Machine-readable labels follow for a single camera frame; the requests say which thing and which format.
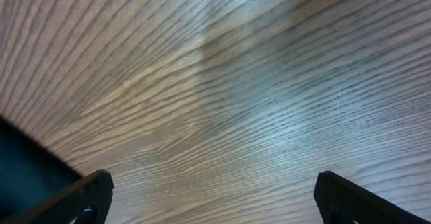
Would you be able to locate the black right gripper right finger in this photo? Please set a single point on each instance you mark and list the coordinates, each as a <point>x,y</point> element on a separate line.
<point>341,201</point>

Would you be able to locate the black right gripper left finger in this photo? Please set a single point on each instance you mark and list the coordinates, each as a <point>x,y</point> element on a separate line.
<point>86,201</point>

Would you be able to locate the black t-shirt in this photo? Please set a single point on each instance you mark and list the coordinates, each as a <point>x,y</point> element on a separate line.
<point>30,173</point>

